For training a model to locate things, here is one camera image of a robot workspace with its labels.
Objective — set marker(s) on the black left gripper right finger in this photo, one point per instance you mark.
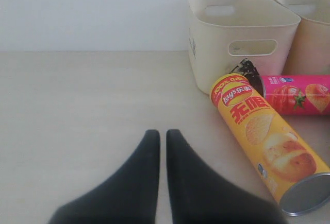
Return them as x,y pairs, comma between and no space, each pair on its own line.
200,195

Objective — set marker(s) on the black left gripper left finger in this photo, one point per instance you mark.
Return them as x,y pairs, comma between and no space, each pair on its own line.
128,196

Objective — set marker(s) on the yellow chips can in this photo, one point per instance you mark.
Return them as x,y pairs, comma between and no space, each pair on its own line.
295,175

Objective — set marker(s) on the pink chips can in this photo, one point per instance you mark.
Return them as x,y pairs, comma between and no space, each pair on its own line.
296,94

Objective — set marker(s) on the left cream plastic bin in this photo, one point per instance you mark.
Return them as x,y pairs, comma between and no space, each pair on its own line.
224,32

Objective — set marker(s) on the cream plastic bin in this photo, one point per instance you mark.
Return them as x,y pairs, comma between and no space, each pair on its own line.
224,32
309,53

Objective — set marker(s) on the middle cream plastic bin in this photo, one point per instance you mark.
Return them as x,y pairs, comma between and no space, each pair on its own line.
309,53

